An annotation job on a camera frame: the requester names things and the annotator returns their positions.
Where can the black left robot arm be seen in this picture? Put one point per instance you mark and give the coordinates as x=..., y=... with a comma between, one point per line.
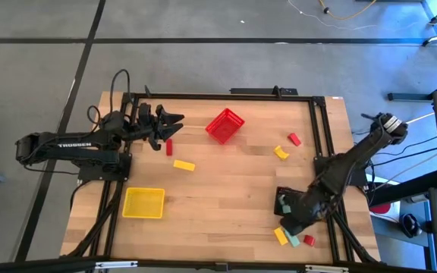
x=70, y=146

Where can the black depth camera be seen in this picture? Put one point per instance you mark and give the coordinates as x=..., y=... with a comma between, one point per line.
x=221, y=267

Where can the black rig beam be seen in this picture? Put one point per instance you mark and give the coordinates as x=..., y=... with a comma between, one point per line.
x=32, y=265

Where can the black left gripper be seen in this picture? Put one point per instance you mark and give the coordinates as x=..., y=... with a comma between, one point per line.
x=144, y=129

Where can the black diagonal stand beam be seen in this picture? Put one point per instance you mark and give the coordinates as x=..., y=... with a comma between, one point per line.
x=408, y=187

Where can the yellow plastic basket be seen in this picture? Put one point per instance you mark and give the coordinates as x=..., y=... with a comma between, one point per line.
x=143, y=203

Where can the red wedge block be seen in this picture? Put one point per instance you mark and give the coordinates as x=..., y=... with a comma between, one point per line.
x=294, y=139

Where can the small teal block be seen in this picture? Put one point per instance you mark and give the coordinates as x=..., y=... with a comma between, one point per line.
x=287, y=209
x=281, y=199

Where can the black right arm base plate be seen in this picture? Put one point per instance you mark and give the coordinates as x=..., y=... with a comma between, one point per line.
x=359, y=178

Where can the yellow rectangular block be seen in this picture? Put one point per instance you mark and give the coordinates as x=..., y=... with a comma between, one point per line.
x=280, y=236
x=184, y=165

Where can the black plastic basket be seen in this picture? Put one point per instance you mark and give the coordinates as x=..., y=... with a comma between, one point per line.
x=294, y=191

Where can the red half-round block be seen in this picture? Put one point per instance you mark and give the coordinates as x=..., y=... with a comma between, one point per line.
x=309, y=240

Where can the red round object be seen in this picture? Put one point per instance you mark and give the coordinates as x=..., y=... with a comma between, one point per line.
x=380, y=208

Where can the black headphones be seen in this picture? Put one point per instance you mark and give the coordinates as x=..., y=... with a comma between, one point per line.
x=411, y=225

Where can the black floor stand foot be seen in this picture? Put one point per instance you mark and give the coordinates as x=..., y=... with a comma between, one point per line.
x=410, y=96

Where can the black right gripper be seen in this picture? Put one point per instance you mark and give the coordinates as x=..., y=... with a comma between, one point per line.
x=311, y=208

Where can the yellow arch block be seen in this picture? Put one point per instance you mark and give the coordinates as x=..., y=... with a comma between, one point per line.
x=281, y=152

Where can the black frame bracket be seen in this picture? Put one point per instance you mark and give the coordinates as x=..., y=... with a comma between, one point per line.
x=256, y=91

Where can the silver beam bracket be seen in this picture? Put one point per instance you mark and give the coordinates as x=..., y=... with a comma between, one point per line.
x=116, y=264
x=326, y=268

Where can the red plastic basket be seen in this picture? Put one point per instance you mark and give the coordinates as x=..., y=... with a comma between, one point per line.
x=225, y=126

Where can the long red block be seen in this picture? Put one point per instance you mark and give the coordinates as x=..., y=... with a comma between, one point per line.
x=169, y=147

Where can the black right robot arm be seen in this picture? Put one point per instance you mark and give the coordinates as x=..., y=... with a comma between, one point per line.
x=355, y=155

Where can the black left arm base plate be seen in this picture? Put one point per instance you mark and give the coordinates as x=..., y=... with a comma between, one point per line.
x=104, y=172

